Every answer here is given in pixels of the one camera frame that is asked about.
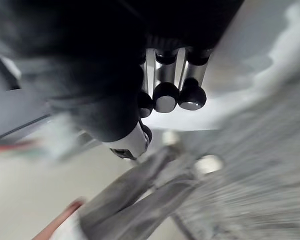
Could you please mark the grey striped blanket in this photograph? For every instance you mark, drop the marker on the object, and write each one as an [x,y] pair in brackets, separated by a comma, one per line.
[260,160]

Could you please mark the crumpled white cloth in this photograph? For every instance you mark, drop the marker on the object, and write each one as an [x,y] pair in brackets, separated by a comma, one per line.
[277,55]

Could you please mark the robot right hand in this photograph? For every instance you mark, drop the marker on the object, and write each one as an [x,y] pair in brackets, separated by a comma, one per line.
[95,50]

